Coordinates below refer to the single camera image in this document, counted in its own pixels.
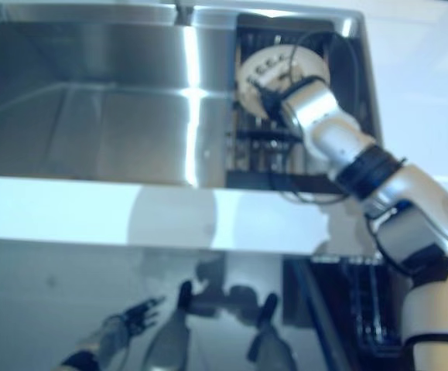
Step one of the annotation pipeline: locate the stainless steel sink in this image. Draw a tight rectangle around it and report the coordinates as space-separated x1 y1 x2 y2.
0 0 383 190

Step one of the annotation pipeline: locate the cream round plate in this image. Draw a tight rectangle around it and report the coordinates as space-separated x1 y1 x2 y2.
237 46 331 115

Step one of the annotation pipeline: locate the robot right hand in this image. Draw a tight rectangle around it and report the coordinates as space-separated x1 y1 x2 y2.
246 53 325 117

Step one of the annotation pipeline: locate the dishwasher wire rack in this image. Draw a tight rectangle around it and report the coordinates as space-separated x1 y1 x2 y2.
312 254 402 356

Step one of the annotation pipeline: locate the white cabinet door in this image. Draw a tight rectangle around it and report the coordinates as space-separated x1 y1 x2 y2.
221 250 286 302
0 237 224 371

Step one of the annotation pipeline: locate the black dish drying rack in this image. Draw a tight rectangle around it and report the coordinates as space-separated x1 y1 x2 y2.
225 13 348 190

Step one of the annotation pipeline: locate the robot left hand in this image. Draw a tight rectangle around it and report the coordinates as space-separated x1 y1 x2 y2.
118 295 166 337

